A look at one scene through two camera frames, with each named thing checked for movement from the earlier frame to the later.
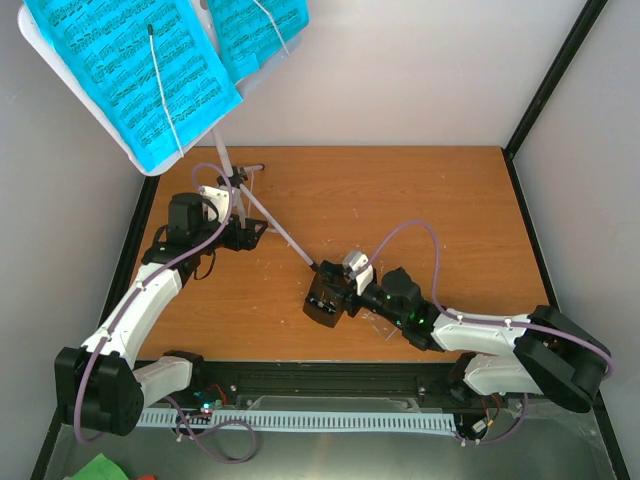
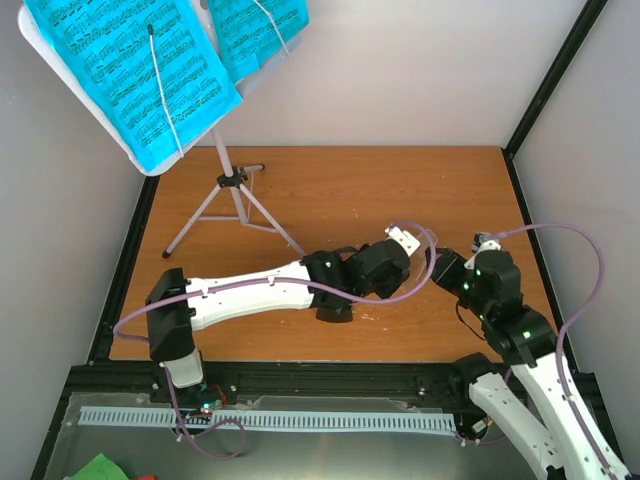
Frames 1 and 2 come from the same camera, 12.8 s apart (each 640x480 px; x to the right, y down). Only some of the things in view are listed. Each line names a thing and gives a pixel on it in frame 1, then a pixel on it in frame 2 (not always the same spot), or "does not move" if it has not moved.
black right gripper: [349, 300] → [445, 266]
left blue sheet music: [108, 44] does not move
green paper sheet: [101, 468] does not move
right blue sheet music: [245, 30] does not move
